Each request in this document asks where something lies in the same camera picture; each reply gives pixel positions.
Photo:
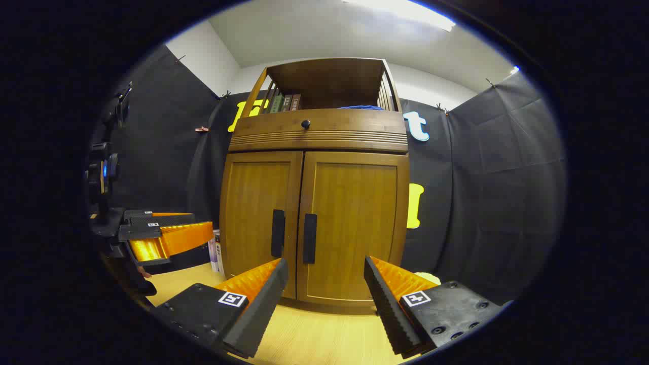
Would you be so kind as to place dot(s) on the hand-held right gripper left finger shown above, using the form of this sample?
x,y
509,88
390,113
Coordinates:
x,y
263,309

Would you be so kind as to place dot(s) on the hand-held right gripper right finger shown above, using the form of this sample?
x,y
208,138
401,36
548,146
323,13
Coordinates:
x,y
388,309

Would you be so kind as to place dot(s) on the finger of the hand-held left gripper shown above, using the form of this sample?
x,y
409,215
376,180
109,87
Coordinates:
x,y
162,220
187,237

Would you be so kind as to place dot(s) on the wooden shoe cabinet door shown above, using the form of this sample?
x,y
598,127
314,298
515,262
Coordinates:
x,y
251,203
355,213

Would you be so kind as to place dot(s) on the wooden double-door shoe cabinet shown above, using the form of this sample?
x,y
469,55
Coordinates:
x,y
329,76

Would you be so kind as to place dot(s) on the white purple box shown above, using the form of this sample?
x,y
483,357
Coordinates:
x,y
216,253

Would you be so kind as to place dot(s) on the pale yellow foam item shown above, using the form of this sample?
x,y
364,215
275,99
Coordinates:
x,y
428,278

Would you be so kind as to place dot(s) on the green book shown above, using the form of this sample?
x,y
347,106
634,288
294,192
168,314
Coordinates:
x,y
276,103

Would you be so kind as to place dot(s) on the black backdrop cloth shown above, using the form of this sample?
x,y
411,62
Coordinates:
x,y
481,177

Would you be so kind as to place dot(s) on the brown book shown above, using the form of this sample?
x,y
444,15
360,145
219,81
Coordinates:
x,y
296,102
287,103

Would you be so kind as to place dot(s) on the wooden drawer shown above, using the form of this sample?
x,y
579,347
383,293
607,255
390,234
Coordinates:
x,y
355,124

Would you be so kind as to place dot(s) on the blue cloth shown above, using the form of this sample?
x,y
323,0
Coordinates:
x,y
360,107

